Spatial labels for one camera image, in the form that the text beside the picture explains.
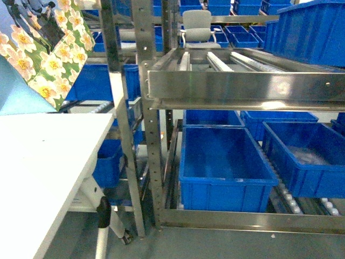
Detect grey office chair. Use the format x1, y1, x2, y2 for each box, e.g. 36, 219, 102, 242
180, 10, 221, 49

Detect blue bin lower shelf right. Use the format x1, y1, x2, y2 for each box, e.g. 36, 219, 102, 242
262, 122, 344, 199

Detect white work table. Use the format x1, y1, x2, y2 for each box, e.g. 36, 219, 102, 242
1, 113, 114, 258

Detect large blue storage crate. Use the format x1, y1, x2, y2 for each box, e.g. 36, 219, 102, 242
264, 1, 344, 67

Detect blue bin shelf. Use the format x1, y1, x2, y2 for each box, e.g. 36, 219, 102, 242
262, 122, 344, 199
179, 127, 278, 213

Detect blue bin lower shelf centre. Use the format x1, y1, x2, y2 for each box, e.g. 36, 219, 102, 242
179, 127, 278, 213

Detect flower gift bag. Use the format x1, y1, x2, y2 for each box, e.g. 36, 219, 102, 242
1, 1, 94, 115

